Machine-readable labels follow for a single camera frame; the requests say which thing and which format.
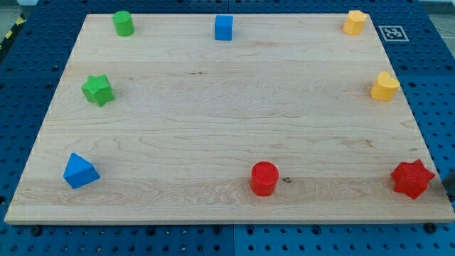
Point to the white fiducial marker tag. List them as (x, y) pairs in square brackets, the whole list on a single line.
[(393, 33)]

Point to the yellow heart block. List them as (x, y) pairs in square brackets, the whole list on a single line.
[(384, 87)]

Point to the light wooden board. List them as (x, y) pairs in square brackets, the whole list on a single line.
[(193, 115)]

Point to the green cylinder block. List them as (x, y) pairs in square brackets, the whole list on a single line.
[(123, 23)]

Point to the blue cube block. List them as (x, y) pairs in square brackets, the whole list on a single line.
[(223, 27)]

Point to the blue triangle block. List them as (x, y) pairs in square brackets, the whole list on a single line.
[(79, 172)]

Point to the green star block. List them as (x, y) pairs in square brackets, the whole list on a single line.
[(98, 90)]

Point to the red star block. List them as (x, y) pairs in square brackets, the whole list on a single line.
[(411, 178)]

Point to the red cylinder block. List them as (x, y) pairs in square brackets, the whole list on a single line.
[(264, 177)]

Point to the grey robot pusher tip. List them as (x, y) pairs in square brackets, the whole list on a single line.
[(449, 184)]

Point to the yellow hexagon block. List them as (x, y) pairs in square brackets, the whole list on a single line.
[(354, 23)]

